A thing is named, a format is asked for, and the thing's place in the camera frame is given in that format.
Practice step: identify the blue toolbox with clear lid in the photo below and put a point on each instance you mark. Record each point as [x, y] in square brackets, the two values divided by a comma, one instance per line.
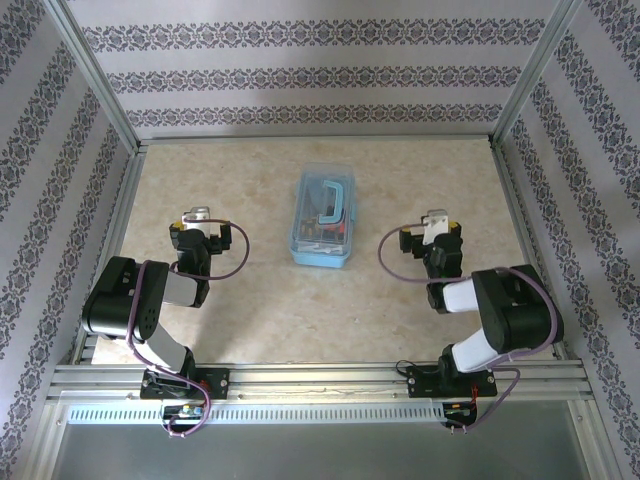
[320, 257]

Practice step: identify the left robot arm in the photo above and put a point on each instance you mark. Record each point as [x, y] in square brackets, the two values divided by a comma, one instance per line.
[125, 295]

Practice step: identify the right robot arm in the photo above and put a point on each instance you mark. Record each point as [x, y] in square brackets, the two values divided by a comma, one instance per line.
[520, 310]

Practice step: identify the small controller circuit board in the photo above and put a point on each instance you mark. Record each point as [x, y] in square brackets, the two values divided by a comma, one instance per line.
[457, 410]
[185, 411]

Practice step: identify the grey metal panel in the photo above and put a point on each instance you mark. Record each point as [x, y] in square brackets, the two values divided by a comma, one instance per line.
[320, 450]

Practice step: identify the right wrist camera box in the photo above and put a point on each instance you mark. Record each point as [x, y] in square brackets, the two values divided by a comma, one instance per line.
[435, 222]

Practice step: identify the aluminium side rail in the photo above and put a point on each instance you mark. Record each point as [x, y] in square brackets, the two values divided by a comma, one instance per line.
[112, 250]
[522, 225]

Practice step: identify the aluminium back rail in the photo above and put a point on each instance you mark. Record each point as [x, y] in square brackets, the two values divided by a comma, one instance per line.
[425, 136]

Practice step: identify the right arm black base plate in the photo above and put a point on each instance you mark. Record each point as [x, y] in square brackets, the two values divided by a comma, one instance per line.
[420, 382]

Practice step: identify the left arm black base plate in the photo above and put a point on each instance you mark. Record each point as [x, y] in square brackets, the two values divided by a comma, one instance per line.
[220, 382]

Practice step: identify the aluminium mounting rail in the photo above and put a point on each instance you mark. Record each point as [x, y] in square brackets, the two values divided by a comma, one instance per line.
[320, 385]

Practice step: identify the aluminium frame post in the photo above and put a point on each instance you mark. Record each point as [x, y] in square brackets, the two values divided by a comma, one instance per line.
[94, 75]
[531, 75]

